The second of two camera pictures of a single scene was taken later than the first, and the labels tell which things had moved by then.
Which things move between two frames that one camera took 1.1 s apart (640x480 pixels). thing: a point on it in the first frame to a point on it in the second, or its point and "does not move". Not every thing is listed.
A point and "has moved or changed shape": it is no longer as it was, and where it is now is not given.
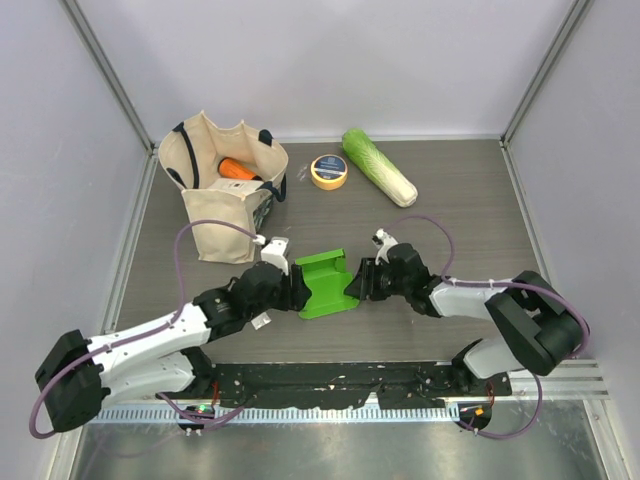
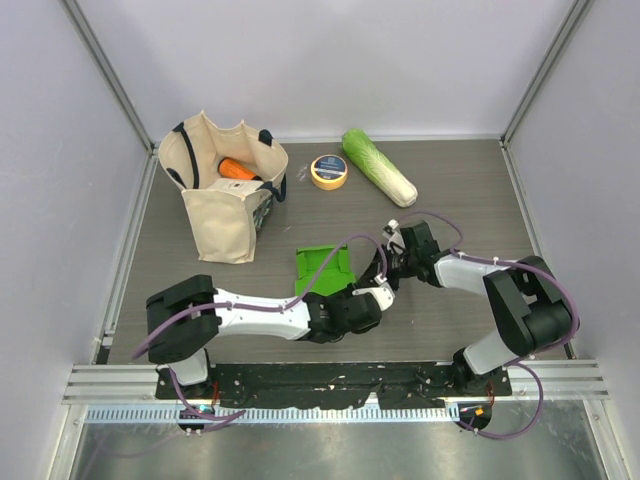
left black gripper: (296, 292) to (347, 292)
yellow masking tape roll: (329, 171) does not move
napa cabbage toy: (390, 179) does not move
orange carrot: (236, 169) does not move
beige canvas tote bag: (224, 173) does not move
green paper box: (327, 277) has moved or changed shape
